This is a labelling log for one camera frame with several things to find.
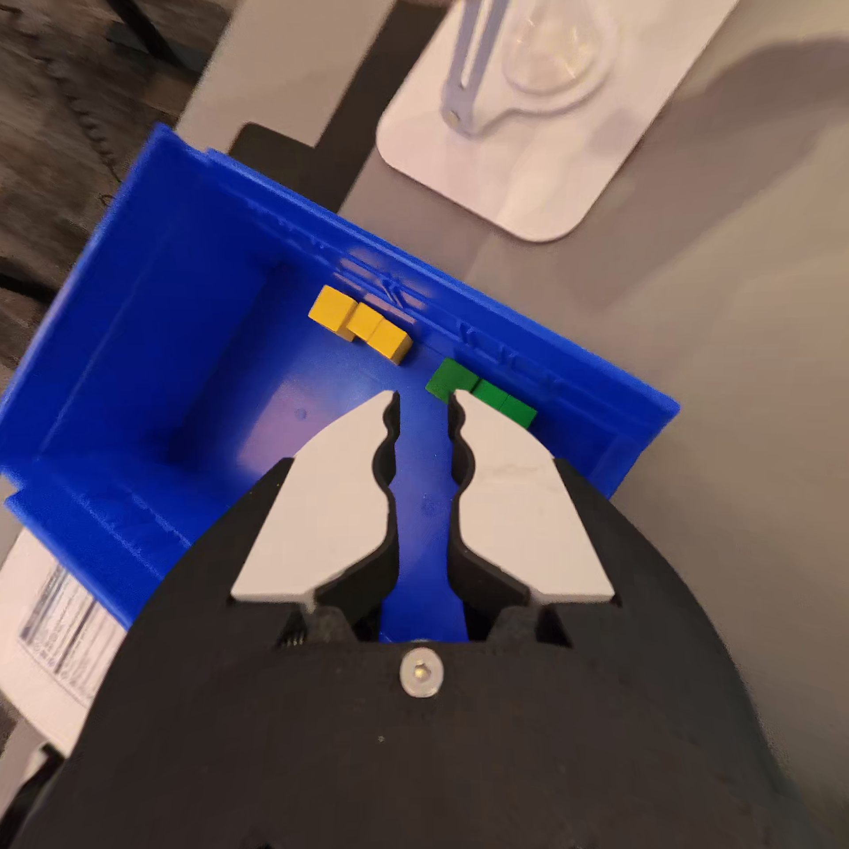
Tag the blue plastic bin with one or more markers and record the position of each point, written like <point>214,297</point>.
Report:
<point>199,331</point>

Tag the green cube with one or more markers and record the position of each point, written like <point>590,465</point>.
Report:
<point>491,392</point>
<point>518,410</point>
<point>451,378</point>

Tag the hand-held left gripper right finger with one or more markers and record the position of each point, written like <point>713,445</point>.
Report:
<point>530,524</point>

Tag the black metal frame leg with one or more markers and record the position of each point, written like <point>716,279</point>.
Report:
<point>156,33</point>

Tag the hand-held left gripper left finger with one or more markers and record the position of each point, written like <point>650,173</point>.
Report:
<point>318,511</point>

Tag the white sheet with barcode print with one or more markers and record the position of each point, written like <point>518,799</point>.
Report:
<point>40,663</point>

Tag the yellow cube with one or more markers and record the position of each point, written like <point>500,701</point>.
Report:
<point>390,339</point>
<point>330,307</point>
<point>363,320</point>

